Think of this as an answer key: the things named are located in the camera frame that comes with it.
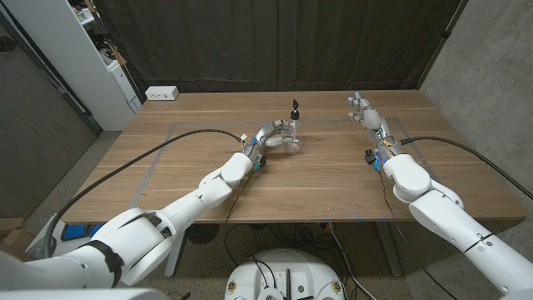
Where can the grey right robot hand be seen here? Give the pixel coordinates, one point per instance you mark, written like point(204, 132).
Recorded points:
point(372, 121)

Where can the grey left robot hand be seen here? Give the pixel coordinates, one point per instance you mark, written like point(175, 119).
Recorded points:
point(266, 133)

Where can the clear dispenser bottle black pump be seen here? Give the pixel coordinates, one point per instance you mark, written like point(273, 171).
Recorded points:
point(295, 115)

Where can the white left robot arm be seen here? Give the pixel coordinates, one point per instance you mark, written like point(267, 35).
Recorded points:
point(208, 193)

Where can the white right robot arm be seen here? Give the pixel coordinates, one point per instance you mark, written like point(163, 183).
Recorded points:
point(441, 212)

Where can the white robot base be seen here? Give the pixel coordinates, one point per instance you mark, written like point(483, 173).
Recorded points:
point(287, 260)

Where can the dark curtain backdrop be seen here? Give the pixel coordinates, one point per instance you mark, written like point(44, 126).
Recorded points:
point(270, 41)

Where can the white power strip box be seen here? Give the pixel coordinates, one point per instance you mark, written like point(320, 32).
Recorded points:
point(161, 93)

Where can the black stand pole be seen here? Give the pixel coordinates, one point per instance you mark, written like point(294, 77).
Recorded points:
point(445, 33)

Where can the black round floor fan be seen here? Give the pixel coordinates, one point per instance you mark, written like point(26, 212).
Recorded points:
point(202, 233)

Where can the grey table leg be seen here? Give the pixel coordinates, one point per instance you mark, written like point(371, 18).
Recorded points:
point(177, 258)
point(389, 250)

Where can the white shelf cabinet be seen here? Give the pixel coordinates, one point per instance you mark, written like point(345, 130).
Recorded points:
point(75, 62)

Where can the white blue wheeled floor device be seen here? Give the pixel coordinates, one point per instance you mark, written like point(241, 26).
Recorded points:
point(79, 231)

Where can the brown cardboard box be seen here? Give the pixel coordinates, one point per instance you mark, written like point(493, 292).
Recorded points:
point(12, 235)

